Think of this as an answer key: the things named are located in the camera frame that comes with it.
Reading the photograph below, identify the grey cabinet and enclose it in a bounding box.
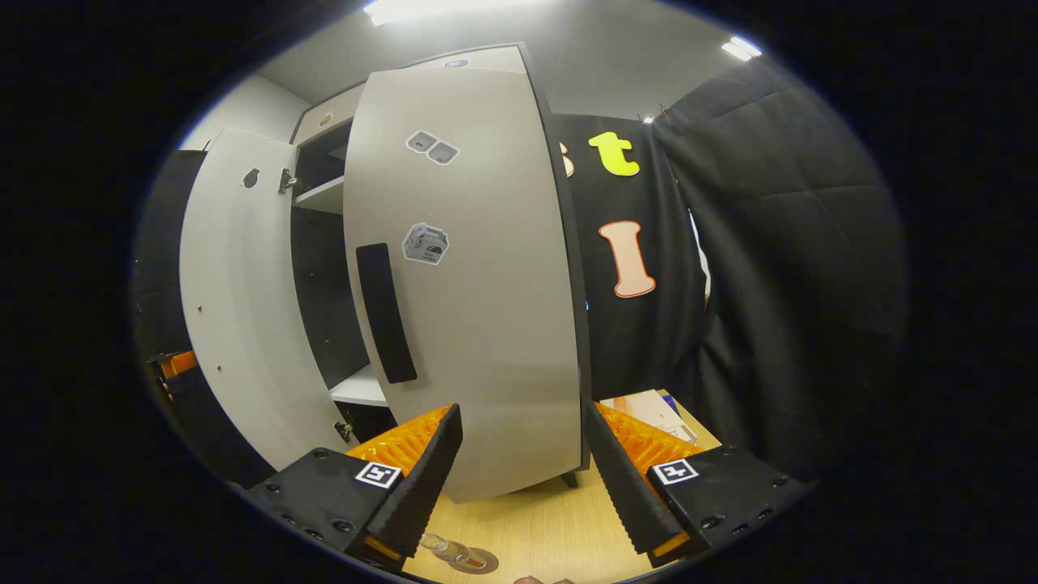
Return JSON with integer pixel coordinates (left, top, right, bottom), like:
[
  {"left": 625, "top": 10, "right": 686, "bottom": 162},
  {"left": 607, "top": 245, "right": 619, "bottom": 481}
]
[{"left": 288, "top": 45, "right": 597, "bottom": 489}]

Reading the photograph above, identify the grey cabinet shelf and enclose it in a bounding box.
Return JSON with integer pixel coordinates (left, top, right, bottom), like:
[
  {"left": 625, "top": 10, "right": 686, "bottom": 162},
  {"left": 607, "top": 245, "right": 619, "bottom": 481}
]
[
  {"left": 292, "top": 176, "right": 346, "bottom": 216},
  {"left": 328, "top": 365, "right": 392, "bottom": 408}
]

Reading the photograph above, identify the white paper booklet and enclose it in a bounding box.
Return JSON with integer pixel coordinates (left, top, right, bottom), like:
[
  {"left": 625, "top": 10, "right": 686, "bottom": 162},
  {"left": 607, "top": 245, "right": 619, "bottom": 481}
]
[{"left": 600, "top": 389, "right": 698, "bottom": 445}]

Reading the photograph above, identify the black backdrop cloth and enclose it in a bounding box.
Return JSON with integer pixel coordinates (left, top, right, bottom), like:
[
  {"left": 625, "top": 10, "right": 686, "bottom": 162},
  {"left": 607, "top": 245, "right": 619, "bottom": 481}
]
[{"left": 134, "top": 57, "right": 909, "bottom": 481}]

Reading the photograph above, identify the round brown coaster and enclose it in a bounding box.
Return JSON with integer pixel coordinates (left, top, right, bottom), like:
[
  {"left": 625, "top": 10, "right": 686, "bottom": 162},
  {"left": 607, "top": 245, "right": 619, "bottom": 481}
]
[{"left": 446, "top": 547, "right": 500, "bottom": 576}]

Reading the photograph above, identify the grey cabinet door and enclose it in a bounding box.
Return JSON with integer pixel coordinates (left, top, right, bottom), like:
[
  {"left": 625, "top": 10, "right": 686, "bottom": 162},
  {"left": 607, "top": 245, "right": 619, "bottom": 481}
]
[
  {"left": 178, "top": 127, "right": 358, "bottom": 473},
  {"left": 342, "top": 45, "right": 593, "bottom": 504}
]

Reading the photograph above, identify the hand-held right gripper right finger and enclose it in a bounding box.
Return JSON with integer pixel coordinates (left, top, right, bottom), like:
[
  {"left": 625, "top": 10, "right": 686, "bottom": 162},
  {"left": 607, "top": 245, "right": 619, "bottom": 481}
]
[{"left": 583, "top": 400, "right": 813, "bottom": 569}]

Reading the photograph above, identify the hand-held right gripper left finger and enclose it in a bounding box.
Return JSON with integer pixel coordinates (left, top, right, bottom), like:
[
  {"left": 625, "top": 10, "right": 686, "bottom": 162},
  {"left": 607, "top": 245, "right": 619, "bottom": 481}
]
[{"left": 243, "top": 403, "right": 465, "bottom": 573}]

